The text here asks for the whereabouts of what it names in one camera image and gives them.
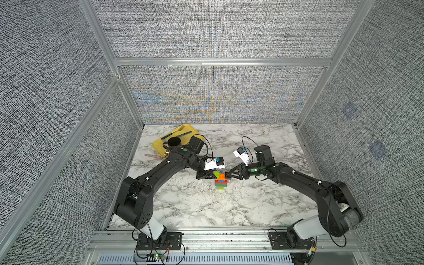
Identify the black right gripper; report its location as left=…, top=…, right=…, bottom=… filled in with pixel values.
left=226, top=162, right=266, bottom=181

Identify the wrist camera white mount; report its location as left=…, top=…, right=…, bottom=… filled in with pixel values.
left=234, top=147, right=250, bottom=166
left=204, top=157, right=225, bottom=170

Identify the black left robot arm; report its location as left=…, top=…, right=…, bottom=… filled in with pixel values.
left=113, top=135, right=215, bottom=241

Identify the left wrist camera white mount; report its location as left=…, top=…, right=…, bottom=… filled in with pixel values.
left=204, top=157, right=225, bottom=170

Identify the aluminium front rail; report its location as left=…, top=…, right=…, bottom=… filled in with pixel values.
left=87, top=227, right=366, bottom=254

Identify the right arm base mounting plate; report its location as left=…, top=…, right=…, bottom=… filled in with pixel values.
left=267, top=229, right=315, bottom=250

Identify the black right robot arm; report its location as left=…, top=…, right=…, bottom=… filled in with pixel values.
left=225, top=145, right=364, bottom=247

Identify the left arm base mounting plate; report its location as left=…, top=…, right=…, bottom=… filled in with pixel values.
left=136, top=232, right=183, bottom=251

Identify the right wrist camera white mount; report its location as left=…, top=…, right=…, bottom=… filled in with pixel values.
left=234, top=147, right=250, bottom=166

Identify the green handled knife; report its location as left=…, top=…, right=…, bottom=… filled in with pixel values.
left=176, top=131, right=192, bottom=138

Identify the pink handled fork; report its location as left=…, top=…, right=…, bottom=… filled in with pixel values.
left=144, top=153, right=162, bottom=159

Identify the black mug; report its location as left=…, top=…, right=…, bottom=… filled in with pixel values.
left=162, top=137, right=181, bottom=151

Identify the yellow plastic tray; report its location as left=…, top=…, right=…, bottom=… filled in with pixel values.
left=152, top=124, right=204, bottom=158

